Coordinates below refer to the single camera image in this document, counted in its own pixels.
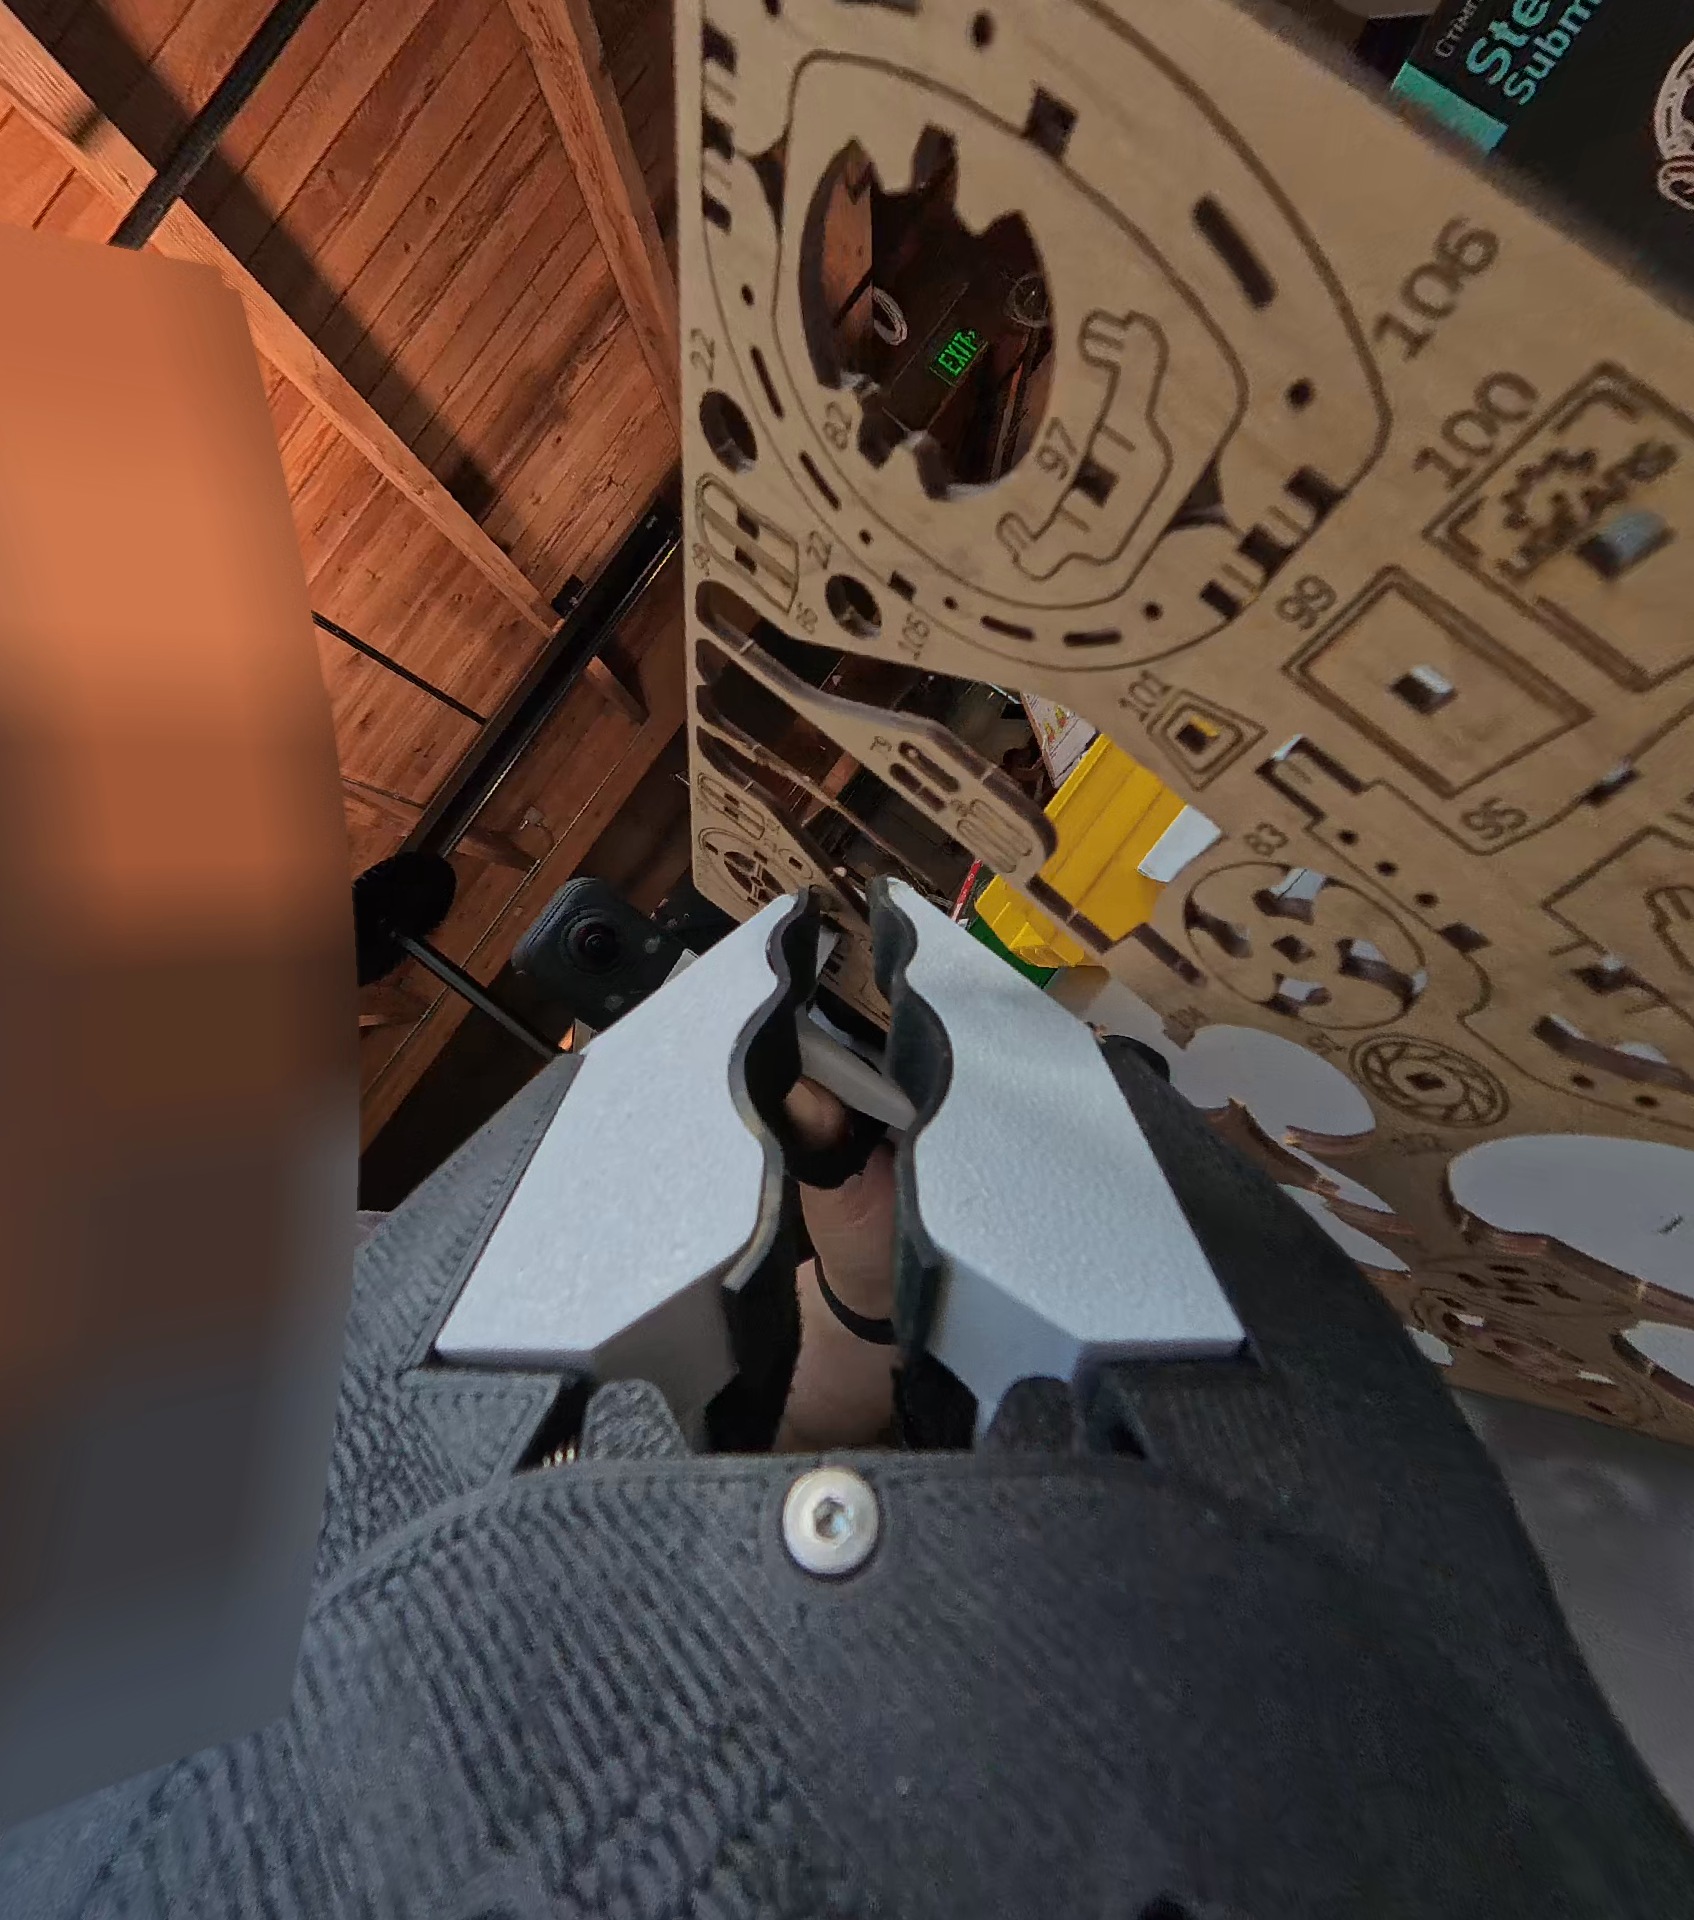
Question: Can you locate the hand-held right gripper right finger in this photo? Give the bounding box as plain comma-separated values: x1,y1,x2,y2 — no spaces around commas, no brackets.
868,875,1252,1441

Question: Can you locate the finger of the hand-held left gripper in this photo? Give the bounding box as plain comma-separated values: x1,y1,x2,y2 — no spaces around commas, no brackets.
799,1031,928,1135

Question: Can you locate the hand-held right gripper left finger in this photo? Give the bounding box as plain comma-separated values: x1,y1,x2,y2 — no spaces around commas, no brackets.
430,887,823,1453

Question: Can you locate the yellow plastic bin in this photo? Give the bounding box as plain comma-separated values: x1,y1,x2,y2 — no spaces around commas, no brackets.
974,733,1224,984

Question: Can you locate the person's left hand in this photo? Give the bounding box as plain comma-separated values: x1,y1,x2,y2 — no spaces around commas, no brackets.
779,1092,901,1452

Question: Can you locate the black ceiling pipe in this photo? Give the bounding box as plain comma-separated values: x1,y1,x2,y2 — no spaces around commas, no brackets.
112,0,324,250

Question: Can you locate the black model kit box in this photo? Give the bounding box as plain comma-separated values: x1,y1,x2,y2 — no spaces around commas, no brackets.
1387,0,1694,340

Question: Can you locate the laser-cut wooden parts sheet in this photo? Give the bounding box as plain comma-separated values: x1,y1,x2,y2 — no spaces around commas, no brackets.
674,0,1694,1480

